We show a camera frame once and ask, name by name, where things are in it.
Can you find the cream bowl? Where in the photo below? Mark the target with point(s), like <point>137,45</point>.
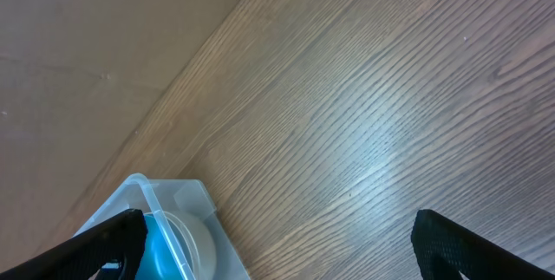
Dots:
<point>196,243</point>

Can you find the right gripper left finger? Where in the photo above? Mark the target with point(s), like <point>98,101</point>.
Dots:
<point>112,249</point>

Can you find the clear plastic storage container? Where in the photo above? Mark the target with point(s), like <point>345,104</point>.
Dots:
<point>156,196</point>

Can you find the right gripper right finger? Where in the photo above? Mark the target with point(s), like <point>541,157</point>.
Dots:
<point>446,250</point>

